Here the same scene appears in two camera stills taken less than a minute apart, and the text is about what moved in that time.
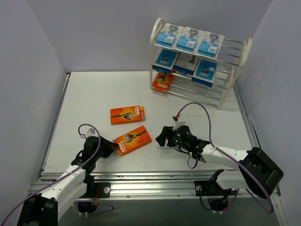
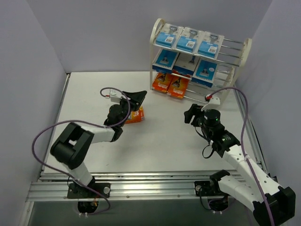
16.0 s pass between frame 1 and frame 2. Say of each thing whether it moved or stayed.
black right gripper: moved
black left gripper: moved
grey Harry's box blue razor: stayed
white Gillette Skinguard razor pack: stayed
